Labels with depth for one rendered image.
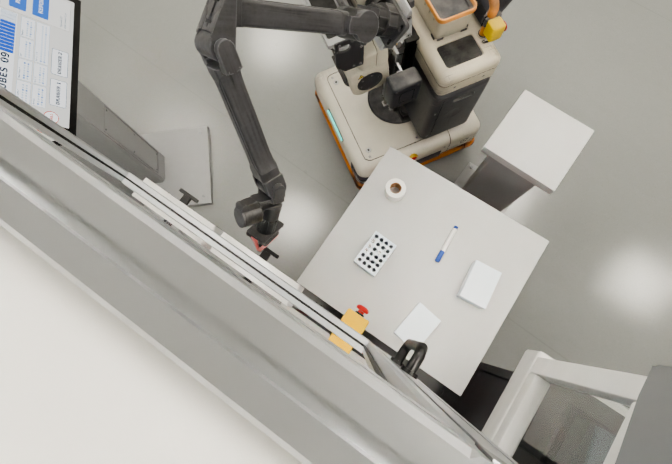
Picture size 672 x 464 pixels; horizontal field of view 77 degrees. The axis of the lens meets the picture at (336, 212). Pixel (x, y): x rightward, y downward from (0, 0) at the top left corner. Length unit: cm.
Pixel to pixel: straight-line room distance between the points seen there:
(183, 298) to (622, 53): 297
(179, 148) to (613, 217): 233
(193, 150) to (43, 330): 226
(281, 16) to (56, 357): 88
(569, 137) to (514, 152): 20
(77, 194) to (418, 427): 17
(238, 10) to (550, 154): 115
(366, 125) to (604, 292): 143
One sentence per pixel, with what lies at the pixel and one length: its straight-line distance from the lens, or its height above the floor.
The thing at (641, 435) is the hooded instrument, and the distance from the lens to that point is 89.
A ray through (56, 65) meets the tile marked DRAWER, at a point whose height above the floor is 101.
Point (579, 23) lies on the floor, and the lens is 306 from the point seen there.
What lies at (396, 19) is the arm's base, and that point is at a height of 121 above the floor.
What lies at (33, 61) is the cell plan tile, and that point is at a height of 106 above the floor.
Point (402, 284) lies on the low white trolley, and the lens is 142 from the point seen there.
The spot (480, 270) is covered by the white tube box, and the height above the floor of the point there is 81.
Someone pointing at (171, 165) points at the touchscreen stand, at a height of 4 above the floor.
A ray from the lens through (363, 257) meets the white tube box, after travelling 138.
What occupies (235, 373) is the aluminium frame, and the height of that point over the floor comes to 199.
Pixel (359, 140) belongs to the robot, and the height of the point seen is 28.
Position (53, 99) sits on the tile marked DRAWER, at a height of 101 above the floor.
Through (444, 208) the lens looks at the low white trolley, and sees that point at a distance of 149.
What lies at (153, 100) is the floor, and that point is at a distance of 275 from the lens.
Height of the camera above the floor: 216
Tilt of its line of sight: 75 degrees down
